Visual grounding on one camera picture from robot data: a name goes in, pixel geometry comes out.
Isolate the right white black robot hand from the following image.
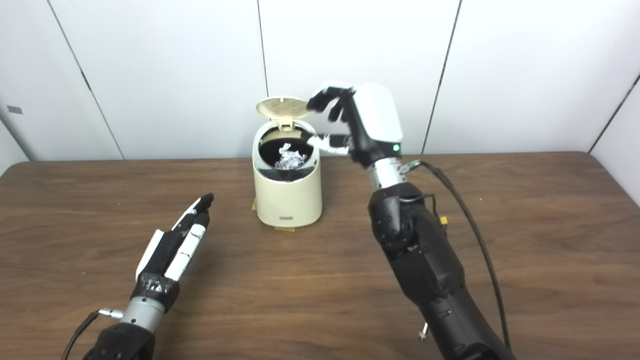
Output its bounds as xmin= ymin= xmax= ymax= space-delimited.
xmin=306 ymin=82 xmax=404 ymax=168

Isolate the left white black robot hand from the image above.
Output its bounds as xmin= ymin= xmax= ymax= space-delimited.
xmin=131 ymin=193 xmax=215 ymax=313

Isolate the white paper ball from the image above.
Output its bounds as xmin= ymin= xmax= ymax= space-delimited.
xmin=274 ymin=143 xmax=308 ymax=169

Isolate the cream round bin lid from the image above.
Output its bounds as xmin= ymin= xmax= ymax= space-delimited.
xmin=255 ymin=96 xmax=311 ymax=132

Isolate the cream-colored bin body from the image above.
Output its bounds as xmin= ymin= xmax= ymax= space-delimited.
xmin=252 ymin=119 xmax=323 ymax=230

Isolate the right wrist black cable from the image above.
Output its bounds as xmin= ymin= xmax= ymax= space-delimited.
xmin=400 ymin=160 xmax=512 ymax=351

